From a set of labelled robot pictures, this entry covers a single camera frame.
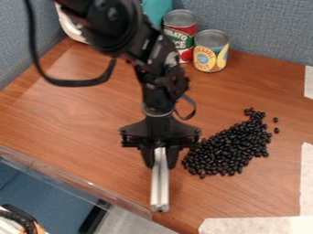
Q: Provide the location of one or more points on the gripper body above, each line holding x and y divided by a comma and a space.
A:
161, 132

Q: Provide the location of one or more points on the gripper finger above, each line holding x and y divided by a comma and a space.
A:
147, 157
173, 157

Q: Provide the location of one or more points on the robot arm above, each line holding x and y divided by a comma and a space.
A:
122, 30

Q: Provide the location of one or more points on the pile of black bits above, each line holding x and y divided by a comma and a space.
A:
232, 149

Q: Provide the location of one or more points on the yellow can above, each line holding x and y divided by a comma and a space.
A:
210, 53

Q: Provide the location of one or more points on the red can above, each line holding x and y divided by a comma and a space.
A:
181, 33

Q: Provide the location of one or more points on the white paper sheet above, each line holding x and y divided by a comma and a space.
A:
257, 226

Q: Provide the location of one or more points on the teal object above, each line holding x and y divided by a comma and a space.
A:
157, 10

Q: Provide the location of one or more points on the white paper strip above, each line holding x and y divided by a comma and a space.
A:
307, 179
309, 82

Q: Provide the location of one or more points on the white object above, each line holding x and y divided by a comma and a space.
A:
69, 26

